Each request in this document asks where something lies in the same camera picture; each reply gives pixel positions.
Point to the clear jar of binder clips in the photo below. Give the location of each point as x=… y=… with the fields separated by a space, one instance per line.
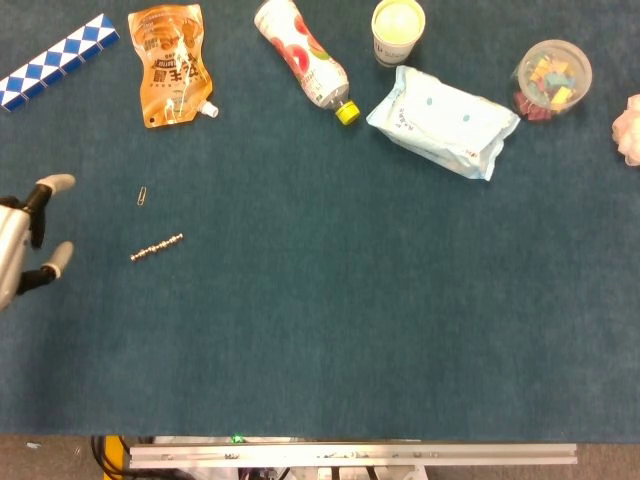
x=550 y=80

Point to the blue white snake cube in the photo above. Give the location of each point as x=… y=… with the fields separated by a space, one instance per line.
x=55 y=62

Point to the orange spouted drink pouch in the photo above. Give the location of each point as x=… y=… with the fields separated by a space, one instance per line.
x=172 y=65

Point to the aluminium profile rail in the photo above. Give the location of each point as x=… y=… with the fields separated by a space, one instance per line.
x=350 y=454

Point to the white paper cup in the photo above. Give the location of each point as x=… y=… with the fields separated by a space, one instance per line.
x=396 y=30

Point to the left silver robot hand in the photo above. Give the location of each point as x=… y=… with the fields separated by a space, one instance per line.
x=12 y=235

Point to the small metal paper clip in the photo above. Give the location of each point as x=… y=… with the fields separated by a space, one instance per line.
x=142 y=196

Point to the plastic bottle with yellow cap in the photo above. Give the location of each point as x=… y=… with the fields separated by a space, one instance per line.
x=305 y=55

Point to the yellow plastic part under table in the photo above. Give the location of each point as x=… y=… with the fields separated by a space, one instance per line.
x=114 y=455

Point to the pink mesh bath pouf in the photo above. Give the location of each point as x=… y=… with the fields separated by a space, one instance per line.
x=629 y=130

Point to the light blue wet wipes pack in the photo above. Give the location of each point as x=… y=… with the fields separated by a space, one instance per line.
x=442 y=122

